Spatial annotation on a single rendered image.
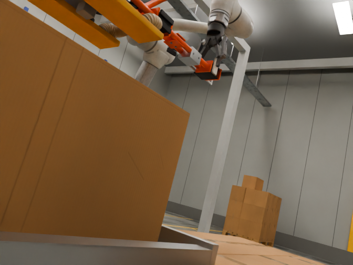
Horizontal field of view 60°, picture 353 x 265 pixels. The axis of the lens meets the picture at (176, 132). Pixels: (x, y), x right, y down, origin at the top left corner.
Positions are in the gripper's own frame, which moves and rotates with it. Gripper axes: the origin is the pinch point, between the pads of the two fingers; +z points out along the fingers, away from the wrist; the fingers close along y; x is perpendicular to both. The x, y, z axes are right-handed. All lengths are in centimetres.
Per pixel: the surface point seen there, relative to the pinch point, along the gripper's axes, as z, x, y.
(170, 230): 64, -23, 20
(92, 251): 67, -62, 35
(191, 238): 65, -23, 28
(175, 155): 44, -30, 21
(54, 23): -366, 289, -865
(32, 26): 32, -77, 21
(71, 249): 66, -66, 35
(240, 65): -160, 283, -162
